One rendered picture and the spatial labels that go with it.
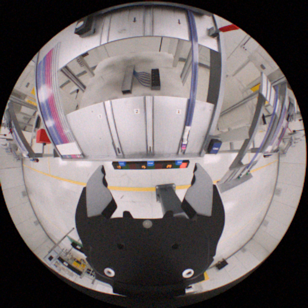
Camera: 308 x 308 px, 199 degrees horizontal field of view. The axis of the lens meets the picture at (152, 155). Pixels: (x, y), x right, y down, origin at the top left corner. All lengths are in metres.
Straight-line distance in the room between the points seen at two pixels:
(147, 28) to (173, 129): 0.31
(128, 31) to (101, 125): 0.29
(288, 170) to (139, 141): 7.71
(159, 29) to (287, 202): 8.21
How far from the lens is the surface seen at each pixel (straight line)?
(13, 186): 8.78
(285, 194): 7.97
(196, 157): 0.34
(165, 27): 0.31
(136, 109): 0.24
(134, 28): 0.31
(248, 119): 1.10
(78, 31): 0.35
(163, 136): 0.27
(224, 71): 0.31
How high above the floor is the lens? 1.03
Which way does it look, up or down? 89 degrees down
